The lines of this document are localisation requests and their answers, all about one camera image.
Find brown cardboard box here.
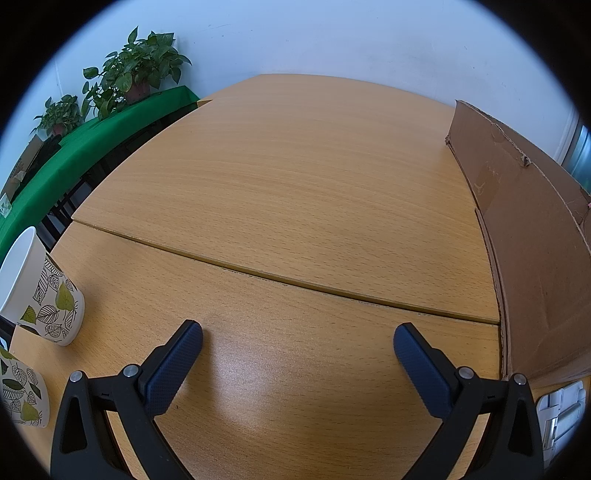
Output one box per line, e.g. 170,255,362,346
446,101,590,388

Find green cloth covered table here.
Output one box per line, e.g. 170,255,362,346
1,86,198,255

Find small potted green plant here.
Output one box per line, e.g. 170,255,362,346
33,94,83,137

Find large potted green plant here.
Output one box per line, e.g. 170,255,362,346
81,29,191,120

